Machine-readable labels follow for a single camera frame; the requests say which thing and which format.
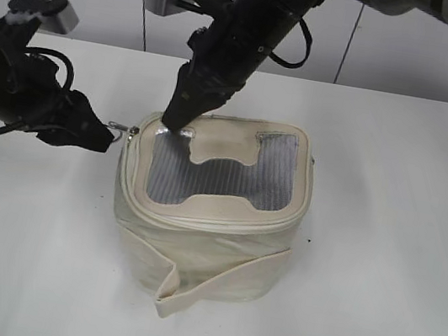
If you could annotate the cream zippered cooler bag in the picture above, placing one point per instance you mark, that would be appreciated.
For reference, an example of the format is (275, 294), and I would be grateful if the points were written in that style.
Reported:
(211, 212)

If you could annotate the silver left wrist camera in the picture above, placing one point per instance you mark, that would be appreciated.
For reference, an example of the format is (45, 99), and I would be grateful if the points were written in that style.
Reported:
(55, 16)

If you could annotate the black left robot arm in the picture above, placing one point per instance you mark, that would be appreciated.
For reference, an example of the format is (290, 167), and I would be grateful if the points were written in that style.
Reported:
(37, 96)

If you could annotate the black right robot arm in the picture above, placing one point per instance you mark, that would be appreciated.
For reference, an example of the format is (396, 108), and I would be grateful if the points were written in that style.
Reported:
(271, 20)

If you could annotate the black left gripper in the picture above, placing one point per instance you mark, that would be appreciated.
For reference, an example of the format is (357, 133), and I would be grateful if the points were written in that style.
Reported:
(64, 117)

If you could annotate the silver ring zipper pull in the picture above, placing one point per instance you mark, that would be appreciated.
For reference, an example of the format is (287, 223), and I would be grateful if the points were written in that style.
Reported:
(126, 132)

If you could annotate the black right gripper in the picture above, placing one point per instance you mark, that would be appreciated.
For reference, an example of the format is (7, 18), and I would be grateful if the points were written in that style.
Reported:
(212, 75)

